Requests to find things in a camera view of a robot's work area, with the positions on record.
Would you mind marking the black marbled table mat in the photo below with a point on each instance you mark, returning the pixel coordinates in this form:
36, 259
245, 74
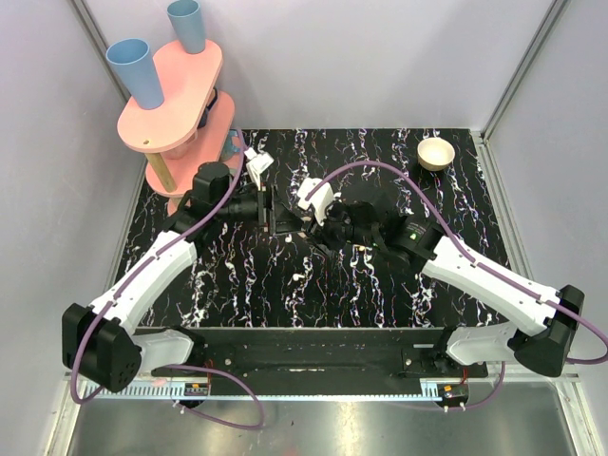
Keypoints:
244, 278

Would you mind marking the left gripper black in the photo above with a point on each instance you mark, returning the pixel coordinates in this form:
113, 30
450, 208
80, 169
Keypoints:
272, 209

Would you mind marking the pink three tier shelf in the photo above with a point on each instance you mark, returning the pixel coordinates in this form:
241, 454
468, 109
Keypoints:
189, 128

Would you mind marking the blue mug on shelf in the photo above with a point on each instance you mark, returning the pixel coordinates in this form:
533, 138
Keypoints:
232, 145

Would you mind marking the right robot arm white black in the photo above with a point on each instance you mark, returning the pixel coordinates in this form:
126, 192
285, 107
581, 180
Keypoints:
540, 325

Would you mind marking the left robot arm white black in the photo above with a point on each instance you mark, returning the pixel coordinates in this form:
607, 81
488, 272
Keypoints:
99, 341

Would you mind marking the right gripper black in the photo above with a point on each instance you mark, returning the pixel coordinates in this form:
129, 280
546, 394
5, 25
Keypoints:
323, 235

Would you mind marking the blue cup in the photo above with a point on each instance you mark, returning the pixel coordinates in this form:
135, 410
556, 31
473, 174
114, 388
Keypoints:
187, 22
132, 62

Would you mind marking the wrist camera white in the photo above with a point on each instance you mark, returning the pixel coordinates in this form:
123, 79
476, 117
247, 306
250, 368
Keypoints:
321, 199
257, 164

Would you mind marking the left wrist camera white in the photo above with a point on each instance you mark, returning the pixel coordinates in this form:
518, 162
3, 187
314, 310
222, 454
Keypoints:
257, 164

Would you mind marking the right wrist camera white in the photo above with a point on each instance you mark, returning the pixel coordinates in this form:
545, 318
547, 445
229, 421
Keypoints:
321, 199

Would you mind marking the blue cup rear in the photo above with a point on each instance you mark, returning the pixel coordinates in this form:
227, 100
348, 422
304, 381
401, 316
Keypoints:
187, 22

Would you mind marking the beige wooden bowl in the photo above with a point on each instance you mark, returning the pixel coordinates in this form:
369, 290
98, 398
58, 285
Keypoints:
435, 154

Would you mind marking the blue cup front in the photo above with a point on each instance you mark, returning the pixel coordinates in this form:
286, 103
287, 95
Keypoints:
132, 62

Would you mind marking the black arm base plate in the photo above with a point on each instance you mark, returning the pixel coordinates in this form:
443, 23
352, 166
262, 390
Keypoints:
369, 365

